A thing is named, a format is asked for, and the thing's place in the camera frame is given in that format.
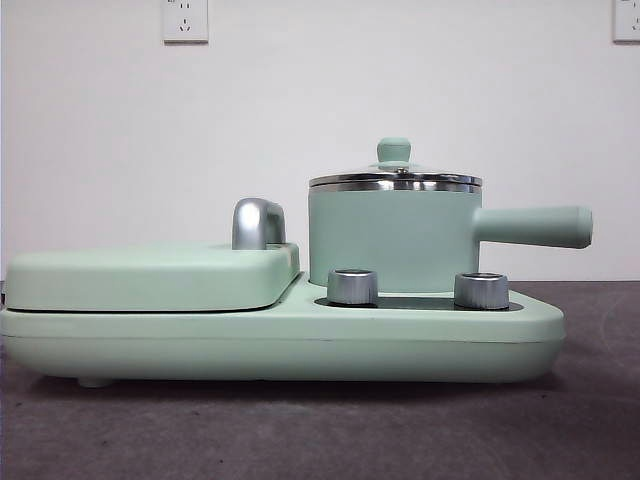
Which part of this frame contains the glass lid with green knob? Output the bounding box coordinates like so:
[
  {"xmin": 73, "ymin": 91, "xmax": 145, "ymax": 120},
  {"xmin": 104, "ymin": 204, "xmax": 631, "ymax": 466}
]
[{"xmin": 307, "ymin": 137, "xmax": 484, "ymax": 188}]

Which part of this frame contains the mint green steamer pot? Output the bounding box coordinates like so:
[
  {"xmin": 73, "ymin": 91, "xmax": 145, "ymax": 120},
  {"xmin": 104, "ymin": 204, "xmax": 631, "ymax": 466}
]
[{"xmin": 307, "ymin": 180, "xmax": 595, "ymax": 296}]

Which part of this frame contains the silver control dial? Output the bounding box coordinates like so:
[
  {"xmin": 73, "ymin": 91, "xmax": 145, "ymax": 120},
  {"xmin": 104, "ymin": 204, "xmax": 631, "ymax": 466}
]
[
  {"xmin": 325, "ymin": 268, "xmax": 380, "ymax": 307},
  {"xmin": 453, "ymin": 271, "xmax": 511, "ymax": 310}
]

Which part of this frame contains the mint green hinged griddle cover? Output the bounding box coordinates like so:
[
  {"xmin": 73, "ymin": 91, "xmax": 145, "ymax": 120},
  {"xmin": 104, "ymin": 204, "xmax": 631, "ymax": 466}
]
[{"xmin": 3, "ymin": 239, "xmax": 302, "ymax": 314}]

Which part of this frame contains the mint green breakfast maker base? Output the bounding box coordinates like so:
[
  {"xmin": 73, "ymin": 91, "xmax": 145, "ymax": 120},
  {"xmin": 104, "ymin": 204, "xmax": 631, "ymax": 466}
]
[{"xmin": 0, "ymin": 272, "xmax": 567, "ymax": 389}]

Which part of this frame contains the silver griddle cover handle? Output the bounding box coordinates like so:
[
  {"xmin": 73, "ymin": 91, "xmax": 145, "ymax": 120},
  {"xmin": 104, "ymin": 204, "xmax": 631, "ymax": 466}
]
[{"xmin": 231, "ymin": 197, "xmax": 288, "ymax": 251}]

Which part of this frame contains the white wall power outlet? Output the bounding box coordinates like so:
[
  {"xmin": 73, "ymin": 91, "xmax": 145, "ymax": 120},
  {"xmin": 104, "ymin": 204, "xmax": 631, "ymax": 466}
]
[
  {"xmin": 612, "ymin": 0, "xmax": 640, "ymax": 45},
  {"xmin": 162, "ymin": 0, "xmax": 209, "ymax": 45}
]

